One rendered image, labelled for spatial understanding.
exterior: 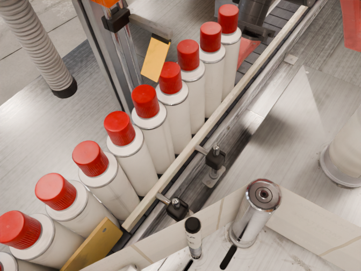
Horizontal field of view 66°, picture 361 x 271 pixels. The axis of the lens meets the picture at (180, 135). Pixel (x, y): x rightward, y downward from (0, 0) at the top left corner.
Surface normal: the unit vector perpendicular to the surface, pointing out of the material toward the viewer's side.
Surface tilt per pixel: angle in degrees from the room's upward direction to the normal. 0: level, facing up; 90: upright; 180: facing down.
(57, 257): 90
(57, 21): 0
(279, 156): 0
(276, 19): 0
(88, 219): 90
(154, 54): 49
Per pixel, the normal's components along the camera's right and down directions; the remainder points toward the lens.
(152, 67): -0.49, 0.18
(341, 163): -0.84, 0.51
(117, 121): -0.11, -0.55
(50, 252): 0.76, 0.52
